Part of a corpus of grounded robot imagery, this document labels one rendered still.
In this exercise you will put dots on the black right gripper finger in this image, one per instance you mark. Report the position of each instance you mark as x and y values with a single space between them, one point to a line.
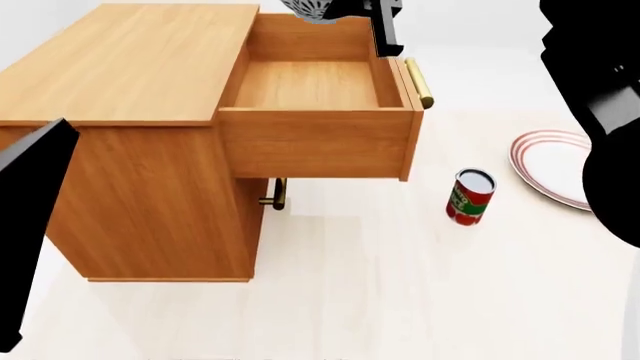
386 33

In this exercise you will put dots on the black patterned bowl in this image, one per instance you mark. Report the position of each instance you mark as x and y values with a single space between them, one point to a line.
306 8

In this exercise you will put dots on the open wooden drawer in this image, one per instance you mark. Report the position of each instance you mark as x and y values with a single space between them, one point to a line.
315 146

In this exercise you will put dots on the wooden cabinet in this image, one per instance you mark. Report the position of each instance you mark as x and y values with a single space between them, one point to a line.
130 75

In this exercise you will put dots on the red tomato sauce can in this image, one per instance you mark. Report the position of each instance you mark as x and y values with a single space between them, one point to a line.
469 202

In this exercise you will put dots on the white plate with red rings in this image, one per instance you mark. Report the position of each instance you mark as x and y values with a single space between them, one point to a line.
547 165

